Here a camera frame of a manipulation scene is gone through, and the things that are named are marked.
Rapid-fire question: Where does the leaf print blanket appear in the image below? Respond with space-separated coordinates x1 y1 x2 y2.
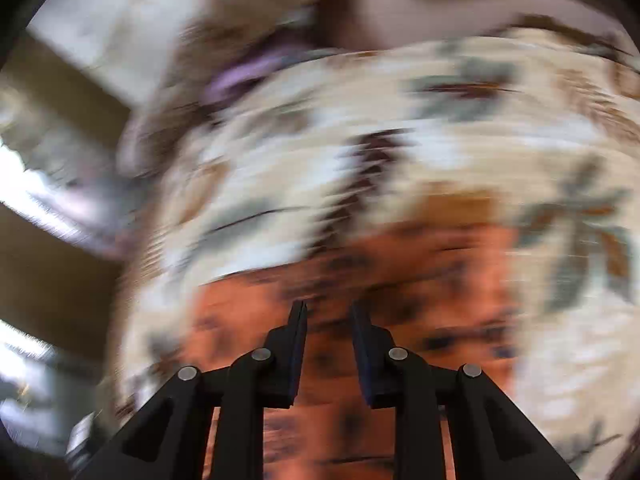
110 25 640 480

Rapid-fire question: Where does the orange floral blouse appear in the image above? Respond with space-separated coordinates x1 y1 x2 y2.
190 220 526 480

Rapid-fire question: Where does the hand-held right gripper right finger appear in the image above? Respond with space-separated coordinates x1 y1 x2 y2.
350 301 581 480

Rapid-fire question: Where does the pink headboard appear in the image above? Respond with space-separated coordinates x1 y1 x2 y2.
320 0 618 55

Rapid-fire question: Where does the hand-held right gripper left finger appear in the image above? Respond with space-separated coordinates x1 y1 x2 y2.
75 300 309 480

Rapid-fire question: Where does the wooden door with leaded glass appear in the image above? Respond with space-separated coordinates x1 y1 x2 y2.
0 35 138 461

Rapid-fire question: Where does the purple cloth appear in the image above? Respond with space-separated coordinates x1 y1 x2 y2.
205 42 323 106

